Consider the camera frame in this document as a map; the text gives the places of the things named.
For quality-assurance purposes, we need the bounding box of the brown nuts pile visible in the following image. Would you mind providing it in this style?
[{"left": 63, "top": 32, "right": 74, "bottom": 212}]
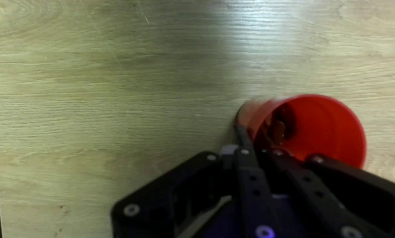
[{"left": 268, "top": 110, "right": 297, "bottom": 144}]

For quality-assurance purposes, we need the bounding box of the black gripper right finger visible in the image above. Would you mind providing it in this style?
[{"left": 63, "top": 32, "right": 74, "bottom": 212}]
[{"left": 259, "top": 148, "right": 395, "bottom": 238}]

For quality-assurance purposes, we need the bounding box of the orange plastic cup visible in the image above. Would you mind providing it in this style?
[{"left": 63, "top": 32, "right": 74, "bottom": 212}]
[{"left": 235, "top": 93, "right": 368, "bottom": 171}]

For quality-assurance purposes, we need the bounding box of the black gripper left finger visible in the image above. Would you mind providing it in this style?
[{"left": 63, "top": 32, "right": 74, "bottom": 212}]
[{"left": 109, "top": 122, "right": 278, "bottom": 238}]

